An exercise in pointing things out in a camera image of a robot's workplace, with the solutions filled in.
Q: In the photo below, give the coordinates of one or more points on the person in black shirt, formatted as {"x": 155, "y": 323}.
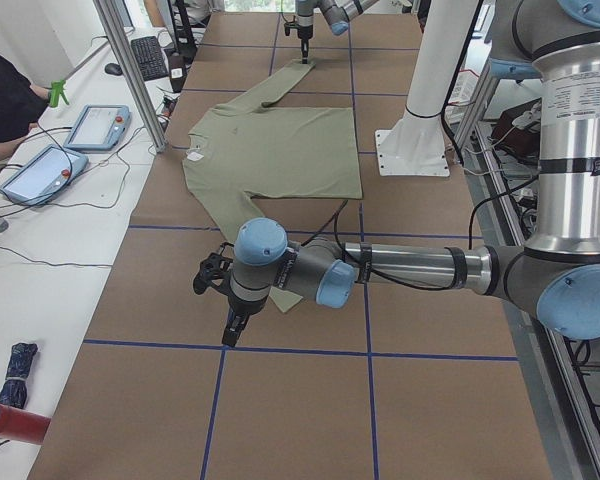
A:
{"x": 21, "y": 105}

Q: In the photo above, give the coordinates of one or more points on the aluminium frame post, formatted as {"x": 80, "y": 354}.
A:
{"x": 114, "y": 30}

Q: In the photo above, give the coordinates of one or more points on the red cylinder tube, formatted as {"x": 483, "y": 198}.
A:
{"x": 21, "y": 425}

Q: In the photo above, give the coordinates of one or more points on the olive green long-sleeve shirt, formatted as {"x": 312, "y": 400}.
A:
{"x": 254, "y": 147}

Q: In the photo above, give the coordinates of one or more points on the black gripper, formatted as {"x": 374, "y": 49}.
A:
{"x": 303, "y": 33}
{"x": 240, "y": 306}

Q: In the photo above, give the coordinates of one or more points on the black computer mouse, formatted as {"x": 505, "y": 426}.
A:
{"x": 113, "y": 69}

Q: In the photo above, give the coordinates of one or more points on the black computer keyboard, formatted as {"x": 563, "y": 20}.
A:
{"x": 149, "y": 56}

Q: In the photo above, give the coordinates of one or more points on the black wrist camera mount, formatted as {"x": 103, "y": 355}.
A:
{"x": 214, "y": 272}
{"x": 291, "y": 25}

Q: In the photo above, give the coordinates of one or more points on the green plastic clamp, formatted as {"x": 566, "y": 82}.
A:
{"x": 57, "y": 93}

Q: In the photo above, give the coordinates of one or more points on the near blue teach pendant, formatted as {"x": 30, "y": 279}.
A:
{"x": 44, "y": 176}

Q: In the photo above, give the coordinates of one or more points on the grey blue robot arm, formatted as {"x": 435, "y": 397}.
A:
{"x": 554, "y": 276}
{"x": 337, "y": 17}

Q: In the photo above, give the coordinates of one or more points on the folded dark blue umbrella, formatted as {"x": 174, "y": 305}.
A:
{"x": 14, "y": 390}

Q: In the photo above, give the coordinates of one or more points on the blue teach pendant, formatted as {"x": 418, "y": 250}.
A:
{"x": 99, "y": 128}
{"x": 44, "y": 176}

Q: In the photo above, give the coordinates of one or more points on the far blue teach pendant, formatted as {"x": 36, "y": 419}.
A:
{"x": 99, "y": 128}

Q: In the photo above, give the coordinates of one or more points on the white paper hang tag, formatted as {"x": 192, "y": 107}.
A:
{"x": 194, "y": 156}

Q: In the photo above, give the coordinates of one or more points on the brown bottle with label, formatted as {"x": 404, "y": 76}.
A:
{"x": 177, "y": 72}

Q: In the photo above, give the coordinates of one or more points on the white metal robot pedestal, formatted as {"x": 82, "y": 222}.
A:
{"x": 415, "y": 145}

